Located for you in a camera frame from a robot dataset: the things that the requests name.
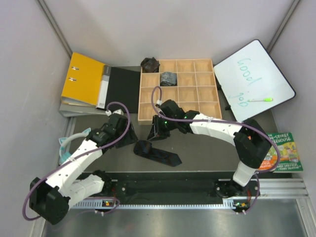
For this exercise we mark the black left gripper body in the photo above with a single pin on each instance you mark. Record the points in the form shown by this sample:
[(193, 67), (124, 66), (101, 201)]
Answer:
[(119, 134)]

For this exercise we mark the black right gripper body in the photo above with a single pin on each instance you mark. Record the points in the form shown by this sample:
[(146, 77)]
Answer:
[(167, 123)]

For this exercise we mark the brown blue striped tie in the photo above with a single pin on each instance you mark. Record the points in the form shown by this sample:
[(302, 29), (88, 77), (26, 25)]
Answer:
[(144, 149)]

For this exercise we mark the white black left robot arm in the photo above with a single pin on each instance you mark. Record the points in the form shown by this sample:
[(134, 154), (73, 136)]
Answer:
[(52, 196)]

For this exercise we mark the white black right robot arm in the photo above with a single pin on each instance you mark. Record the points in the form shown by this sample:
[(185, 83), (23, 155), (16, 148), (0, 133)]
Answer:
[(251, 142)]

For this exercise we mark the rolled grey tie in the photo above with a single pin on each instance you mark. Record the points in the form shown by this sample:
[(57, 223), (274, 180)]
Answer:
[(168, 79)]

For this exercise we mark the wooden compartment tray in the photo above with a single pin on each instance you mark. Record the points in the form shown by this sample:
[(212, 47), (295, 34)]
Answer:
[(196, 88)]

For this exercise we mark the black folder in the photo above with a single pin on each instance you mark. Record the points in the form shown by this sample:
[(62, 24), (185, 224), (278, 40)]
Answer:
[(120, 85)]

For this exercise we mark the dark grey table mat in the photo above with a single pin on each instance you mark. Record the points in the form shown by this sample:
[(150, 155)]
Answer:
[(197, 152)]

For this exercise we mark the rolled dark brown tie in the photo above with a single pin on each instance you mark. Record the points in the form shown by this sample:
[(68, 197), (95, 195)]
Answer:
[(150, 65)]

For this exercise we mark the grey folder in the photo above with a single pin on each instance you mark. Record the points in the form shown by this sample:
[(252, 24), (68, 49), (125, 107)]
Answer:
[(75, 111)]

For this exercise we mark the teal cat ear headphones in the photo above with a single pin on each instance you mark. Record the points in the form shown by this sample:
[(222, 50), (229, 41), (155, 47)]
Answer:
[(65, 142)]

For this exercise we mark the white whiteboard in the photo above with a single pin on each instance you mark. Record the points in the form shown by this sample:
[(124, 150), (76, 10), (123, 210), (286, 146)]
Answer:
[(251, 73)]

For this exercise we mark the green marker pen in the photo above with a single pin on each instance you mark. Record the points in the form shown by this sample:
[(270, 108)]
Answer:
[(261, 100)]

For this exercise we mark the orange treehouse book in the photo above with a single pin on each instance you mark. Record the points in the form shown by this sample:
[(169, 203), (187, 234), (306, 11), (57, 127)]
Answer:
[(269, 160)]

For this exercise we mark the green treehouse book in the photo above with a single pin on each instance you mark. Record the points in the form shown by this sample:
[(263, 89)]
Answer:
[(289, 157)]

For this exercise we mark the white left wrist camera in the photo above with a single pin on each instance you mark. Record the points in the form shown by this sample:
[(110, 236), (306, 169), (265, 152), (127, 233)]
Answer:
[(119, 112)]

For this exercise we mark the yellow ring binder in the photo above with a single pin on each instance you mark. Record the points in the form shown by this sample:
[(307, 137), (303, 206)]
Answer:
[(82, 81)]

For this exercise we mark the grey slotted cable duct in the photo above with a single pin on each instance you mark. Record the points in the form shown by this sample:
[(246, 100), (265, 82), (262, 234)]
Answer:
[(108, 204)]

